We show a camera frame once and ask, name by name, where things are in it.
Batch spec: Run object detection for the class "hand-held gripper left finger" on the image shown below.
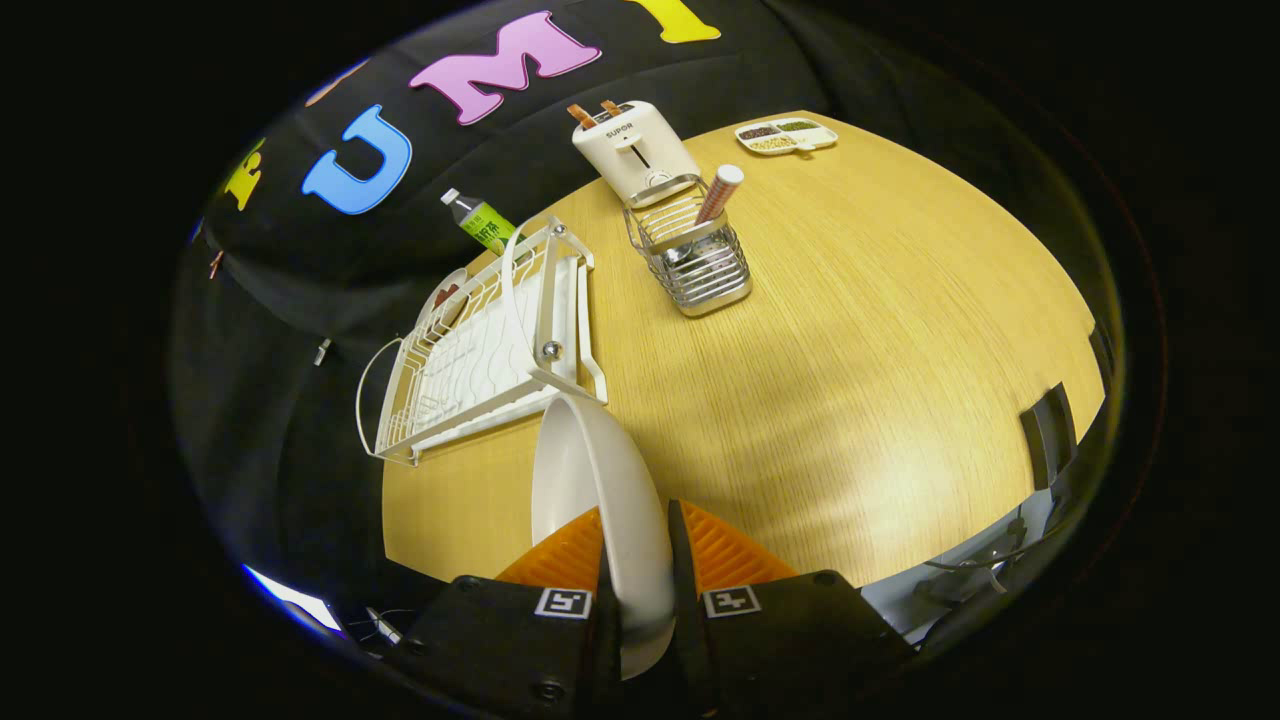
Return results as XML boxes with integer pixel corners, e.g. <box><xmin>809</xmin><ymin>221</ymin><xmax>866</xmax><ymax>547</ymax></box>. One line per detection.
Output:
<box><xmin>400</xmin><ymin>507</ymin><xmax>622</xmax><ymax>717</ymax></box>

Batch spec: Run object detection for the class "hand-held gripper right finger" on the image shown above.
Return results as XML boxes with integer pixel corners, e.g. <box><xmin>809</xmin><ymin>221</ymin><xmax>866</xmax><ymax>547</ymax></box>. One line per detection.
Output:
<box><xmin>667</xmin><ymin>499</ymin><xmax>917</xmax><ymax>717</ymax></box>

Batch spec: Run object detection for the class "large white plate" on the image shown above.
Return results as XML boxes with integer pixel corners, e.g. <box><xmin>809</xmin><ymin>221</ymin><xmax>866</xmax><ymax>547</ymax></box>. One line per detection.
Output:
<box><xmin>530</xmin><ymin>392</ymin><xmax>677</xmax><ymax>682</ymax></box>

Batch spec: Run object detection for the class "white wire dish rack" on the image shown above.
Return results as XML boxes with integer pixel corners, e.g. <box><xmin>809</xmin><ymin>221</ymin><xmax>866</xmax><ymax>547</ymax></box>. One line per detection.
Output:
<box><xmin>355</xmin><ymin>215</ymin><xmax>610</xmax><ymax>469</ymax></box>

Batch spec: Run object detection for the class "metal wire basket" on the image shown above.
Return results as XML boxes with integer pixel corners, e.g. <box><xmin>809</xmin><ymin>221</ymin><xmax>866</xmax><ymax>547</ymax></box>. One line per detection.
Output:
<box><xmin>622</xmin><ymin>174</ymin><xmax>754</xmax><ymax>319</ymax></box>

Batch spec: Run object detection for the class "spoon with pink striped handle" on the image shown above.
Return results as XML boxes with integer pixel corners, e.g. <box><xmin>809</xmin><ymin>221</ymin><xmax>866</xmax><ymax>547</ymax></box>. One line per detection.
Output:
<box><xmin>662</xmin><ymin>164</ymin><xmax>747</xmax><ymax>269</ymax></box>

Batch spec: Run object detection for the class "small grey plate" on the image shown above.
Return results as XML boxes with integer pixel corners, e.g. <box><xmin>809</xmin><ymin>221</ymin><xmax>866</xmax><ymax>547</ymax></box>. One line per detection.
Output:
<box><xmin>430</xmin><ymin>267</ymin><xmax>472</xmax><ymax>312</ymax></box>

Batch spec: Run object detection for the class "white divided dish with beans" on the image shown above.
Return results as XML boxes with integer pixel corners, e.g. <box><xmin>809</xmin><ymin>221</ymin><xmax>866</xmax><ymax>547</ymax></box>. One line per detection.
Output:
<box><xmin>735</xmin><ymin>117</ymin><xmax>840</xmax><ymax>158</ymax></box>

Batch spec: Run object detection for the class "black flat object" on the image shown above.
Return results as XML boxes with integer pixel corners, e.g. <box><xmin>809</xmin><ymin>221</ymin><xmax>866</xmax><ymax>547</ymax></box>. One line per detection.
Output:
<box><xmin>1019</xmin><ymin>382</ymin><xmax>1080</xmax><ymax>492</ymax></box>

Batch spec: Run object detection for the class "green label drink bottle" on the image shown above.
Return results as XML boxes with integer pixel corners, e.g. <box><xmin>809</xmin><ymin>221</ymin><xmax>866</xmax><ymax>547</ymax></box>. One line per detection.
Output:
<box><xmin>441</xmin><ymin>188</ymin><xmax>519</xmax><ymax>254</ymax></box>

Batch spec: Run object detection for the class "black backdrop cloth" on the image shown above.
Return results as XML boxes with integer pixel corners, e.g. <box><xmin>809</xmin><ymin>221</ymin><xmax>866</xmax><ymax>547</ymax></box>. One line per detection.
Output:
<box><xmin>170</xmin><ymin>0</ymin><xmax>836</xmax><ymax>611</ymax></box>

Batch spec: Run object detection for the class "white toaster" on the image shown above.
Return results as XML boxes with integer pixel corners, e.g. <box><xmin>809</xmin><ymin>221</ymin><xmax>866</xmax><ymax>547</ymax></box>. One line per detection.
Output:
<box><xmin>572</xmin><ymin>100</ymin><xmax>703</xmax><ymax>210</ymax></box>

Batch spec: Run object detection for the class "black cable bundle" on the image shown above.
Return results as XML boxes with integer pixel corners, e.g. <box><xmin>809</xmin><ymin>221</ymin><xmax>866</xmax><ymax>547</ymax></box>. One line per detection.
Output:
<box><xmin>915</xmin><ymin>505</ymin><xmax>1056</xmax><ymax>626</ymax></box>

